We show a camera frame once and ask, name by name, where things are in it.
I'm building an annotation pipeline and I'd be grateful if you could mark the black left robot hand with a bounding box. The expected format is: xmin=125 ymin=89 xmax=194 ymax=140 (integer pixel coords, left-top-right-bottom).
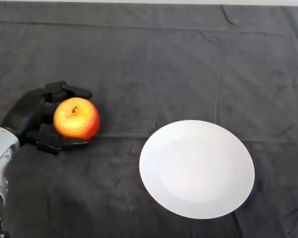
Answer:
xmin=0 ymin=80 xmax=93 ymax=156

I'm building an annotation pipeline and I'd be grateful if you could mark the red yellow apple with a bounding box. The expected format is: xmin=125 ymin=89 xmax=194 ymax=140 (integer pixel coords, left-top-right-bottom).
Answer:
xmin=53 ymin=97 xmax=101 ymax=141

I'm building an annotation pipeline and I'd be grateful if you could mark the round white plate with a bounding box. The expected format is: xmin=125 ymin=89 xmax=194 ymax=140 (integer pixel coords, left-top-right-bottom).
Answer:
xmin=139 ymin=119 xmax=255 ymax=220

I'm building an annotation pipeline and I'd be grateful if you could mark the black table cloth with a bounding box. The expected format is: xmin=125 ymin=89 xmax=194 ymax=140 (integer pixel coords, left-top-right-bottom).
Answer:
xmin=0 ymin=2 xmax=298 ymax=238

